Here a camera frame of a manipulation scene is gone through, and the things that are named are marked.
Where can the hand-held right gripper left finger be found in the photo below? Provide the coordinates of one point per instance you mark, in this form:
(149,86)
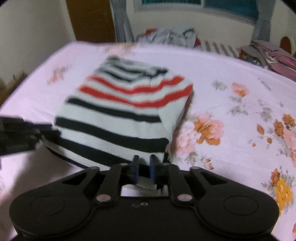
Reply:
(136,172)

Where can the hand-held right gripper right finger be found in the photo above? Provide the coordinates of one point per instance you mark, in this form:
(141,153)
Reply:
(152,171)

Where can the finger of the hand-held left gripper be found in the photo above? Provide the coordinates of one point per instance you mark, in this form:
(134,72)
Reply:
(49,133)

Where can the white black red striped garment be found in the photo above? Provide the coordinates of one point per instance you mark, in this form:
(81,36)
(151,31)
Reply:
(111,129)

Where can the crumpled grey clothes pile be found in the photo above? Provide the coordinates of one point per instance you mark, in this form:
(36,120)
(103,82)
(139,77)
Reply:
(171,36)

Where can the stack of folded pink clothes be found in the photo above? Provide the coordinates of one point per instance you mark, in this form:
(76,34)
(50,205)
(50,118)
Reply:
(279,60)

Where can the pink floral bed sheet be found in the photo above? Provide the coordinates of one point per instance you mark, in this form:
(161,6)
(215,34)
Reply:
(231,148)

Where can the brown wooden door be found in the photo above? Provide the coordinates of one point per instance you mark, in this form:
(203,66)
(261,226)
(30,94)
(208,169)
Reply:
(90,20)

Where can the grey curtain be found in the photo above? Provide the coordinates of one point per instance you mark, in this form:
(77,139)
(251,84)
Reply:
(264,20)
(121,20)

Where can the grey white striped cloth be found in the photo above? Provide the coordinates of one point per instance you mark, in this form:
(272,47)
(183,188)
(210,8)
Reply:
(219,48)

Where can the colourful printed cloth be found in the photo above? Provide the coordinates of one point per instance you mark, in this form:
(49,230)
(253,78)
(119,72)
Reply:
(251,59)

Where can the brown headboard with white trim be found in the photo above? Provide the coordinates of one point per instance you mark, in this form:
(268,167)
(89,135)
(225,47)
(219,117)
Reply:
(288,44)

